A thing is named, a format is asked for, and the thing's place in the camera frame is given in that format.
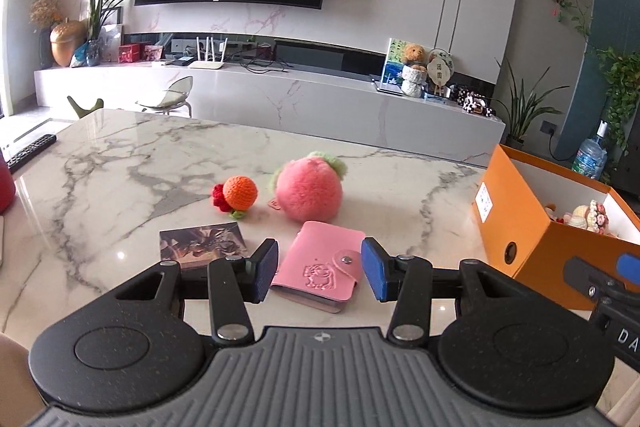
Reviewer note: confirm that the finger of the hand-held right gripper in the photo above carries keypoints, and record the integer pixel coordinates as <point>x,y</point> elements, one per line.
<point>590,279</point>
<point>630,264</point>

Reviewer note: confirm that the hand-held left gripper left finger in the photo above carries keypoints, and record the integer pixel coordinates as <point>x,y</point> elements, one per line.
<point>265,271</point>

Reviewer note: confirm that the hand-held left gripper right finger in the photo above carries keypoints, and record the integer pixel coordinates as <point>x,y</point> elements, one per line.
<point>375,271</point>

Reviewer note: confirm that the pink card wallet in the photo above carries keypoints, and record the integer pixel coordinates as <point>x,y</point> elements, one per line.
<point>315,272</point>

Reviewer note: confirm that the orange cardboard box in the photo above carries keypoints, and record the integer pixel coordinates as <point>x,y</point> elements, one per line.
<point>540,252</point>

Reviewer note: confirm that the pink white crochet doll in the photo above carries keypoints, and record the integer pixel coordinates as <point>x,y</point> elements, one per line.
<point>590,214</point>

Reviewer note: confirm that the red container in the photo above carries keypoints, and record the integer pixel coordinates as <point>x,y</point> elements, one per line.
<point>6,187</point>

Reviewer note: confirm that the dark picture card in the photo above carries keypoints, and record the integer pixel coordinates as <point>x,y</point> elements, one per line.
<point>200,244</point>

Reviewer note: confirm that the orange crochet fruit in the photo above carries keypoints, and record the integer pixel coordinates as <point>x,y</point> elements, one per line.
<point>241,191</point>

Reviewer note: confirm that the dark grey drawer cabinet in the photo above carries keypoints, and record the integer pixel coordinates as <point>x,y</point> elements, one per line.
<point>627,177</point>

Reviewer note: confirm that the red crochet rose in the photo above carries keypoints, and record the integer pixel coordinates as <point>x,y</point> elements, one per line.
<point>218,196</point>

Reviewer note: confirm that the pink peach plush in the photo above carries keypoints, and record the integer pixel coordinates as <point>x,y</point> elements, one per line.
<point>310,192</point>

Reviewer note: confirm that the large blue water bottle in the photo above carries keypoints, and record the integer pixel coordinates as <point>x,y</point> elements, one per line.
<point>591,154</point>

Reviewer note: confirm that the white marble television cabinet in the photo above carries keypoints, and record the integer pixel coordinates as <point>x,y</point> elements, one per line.
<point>300,107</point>

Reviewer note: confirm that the trailing pothos plant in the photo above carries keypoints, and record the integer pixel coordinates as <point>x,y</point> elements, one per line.
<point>622,92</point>

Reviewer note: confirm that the small blue box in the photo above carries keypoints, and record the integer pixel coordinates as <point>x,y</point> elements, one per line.
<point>435,96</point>

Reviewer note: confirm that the tall leafy potted plant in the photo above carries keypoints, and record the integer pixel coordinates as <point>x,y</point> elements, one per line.
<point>522,107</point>

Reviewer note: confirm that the black white toy car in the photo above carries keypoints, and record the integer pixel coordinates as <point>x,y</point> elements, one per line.
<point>475,101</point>

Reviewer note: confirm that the clear small chair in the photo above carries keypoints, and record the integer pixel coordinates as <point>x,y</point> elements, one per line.
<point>172,92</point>

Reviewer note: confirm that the blue green painting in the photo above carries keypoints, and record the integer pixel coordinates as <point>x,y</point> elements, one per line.
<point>394,63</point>

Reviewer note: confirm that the round decorative fan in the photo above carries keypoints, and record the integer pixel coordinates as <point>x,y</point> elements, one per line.
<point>440,67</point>

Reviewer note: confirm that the white router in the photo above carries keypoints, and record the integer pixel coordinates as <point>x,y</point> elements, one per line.
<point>207,64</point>

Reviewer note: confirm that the small brown teddy bear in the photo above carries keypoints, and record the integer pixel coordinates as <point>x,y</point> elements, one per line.
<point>414,54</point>

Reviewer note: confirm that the small black box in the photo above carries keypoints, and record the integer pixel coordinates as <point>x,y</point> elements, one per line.
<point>182,61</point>

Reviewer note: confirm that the green small chair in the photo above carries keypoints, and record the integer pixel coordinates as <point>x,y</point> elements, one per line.
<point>85,107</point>

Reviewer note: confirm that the black remote control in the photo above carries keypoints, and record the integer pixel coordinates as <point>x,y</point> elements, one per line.
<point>30,152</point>

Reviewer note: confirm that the beige chair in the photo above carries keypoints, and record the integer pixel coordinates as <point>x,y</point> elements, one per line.
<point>15,377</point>

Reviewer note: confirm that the dark framed picture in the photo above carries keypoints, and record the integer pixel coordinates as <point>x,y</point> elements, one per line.
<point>112,34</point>

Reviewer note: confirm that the golden acorn vase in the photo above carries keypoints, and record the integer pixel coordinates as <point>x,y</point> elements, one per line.
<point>67,43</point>

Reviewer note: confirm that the long leaf plant in vase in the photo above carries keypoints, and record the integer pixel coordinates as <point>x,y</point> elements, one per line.
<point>97,17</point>

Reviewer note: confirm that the dried flower bouquet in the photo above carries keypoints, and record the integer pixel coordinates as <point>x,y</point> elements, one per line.
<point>45,9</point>

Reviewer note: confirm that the wall power outlet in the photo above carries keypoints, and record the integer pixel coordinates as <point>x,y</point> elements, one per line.
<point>549,126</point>

